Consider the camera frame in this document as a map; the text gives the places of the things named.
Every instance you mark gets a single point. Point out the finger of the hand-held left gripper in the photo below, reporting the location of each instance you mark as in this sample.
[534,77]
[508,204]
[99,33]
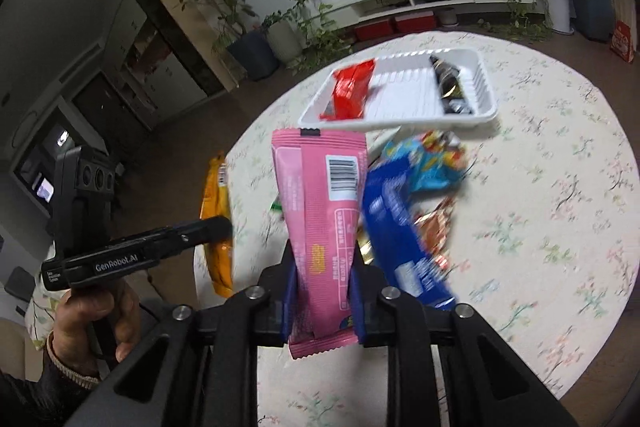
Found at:
[200,229]

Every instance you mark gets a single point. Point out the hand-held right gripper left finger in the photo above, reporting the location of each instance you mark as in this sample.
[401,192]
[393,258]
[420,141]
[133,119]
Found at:
[290,302]

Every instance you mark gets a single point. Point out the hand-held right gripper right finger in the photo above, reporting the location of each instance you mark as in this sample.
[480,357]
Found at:
[356,307]

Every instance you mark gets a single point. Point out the golden yellow snack packet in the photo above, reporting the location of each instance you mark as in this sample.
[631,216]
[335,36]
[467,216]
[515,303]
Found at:
[215,192]

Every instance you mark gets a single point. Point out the pink snack packet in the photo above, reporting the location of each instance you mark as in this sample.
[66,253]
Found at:
[320,217]

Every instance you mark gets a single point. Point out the white plastic tray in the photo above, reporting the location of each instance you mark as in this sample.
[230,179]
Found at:
[400,97]

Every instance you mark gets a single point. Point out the person's left forearm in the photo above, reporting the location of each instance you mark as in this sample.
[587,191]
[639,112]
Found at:
[30,397]

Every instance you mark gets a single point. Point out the person's left hand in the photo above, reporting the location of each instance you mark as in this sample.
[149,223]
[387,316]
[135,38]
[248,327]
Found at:
[80,322]

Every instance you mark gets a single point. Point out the gold foil candy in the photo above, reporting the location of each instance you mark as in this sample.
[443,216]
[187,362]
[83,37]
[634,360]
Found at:
[365,247]

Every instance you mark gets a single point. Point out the small green wrapper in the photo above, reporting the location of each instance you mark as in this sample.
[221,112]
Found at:
[275,206]

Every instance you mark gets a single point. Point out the dark blue cookie packet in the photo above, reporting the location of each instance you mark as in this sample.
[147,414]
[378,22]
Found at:
[390,217]

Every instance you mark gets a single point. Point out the red brown snack packet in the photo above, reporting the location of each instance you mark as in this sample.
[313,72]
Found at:
[432,229]

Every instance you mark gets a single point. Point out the light blue snack packet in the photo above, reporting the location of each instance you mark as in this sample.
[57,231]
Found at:
[430,167]

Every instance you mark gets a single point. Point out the leafy tree in dark pot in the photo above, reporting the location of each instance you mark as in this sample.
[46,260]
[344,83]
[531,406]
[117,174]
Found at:
[252,54]

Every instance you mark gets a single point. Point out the dark display cabinet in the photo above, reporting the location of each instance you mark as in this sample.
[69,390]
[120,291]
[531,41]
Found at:
[170,42]

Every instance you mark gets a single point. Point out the bright red snack packet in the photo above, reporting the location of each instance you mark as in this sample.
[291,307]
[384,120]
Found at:
[350,92]

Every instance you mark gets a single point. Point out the plant in grey pot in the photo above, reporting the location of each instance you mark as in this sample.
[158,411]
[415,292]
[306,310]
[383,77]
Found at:
[284,39]

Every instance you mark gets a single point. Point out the round floral tablecloth table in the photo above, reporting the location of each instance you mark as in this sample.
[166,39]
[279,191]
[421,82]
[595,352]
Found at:
[525,157]

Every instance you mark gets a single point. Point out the black snack packet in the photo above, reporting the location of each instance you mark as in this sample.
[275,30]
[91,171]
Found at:
[447,82]

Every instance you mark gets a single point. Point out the red storage box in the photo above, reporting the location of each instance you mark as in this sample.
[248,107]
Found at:
[374,30]
[414,23]

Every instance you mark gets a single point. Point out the small round pot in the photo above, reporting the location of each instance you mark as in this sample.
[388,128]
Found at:
[448,17]

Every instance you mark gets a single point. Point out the red paper bag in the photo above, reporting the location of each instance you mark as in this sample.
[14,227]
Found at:
[622,42]

